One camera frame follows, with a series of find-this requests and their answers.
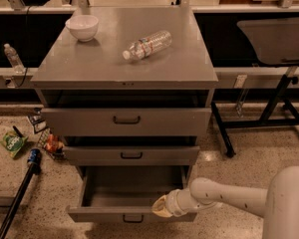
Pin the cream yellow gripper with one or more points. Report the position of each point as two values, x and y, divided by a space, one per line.
173 202

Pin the grey bottom drawer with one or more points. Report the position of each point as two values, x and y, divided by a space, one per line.
125 194

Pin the grey drawer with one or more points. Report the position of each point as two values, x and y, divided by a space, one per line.
125 194
131 155
127 122

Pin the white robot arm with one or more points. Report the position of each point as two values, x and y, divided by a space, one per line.
277 205

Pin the grey middle drawer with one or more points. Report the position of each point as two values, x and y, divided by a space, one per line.
131 155

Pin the grey metal drawer cabinet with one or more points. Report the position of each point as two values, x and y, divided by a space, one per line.
95 75

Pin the grey top drawer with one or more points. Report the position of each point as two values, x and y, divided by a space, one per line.
127 122

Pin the blue soda can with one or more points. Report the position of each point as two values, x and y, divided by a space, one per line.
34 160

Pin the black pole on floor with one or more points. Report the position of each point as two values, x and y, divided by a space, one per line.
33 169

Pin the black white snack packet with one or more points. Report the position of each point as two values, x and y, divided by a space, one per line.
37 122

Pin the clear plastic water bottle lying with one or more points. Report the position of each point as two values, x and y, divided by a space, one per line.
147 46

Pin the green snack bag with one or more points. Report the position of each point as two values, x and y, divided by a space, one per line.
13 143

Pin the white ceramic bowl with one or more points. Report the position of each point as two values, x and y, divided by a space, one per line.
83 27

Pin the black folding stand table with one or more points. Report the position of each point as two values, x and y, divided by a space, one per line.
276 43

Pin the small upright water bottle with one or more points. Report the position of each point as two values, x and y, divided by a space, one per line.
14 59

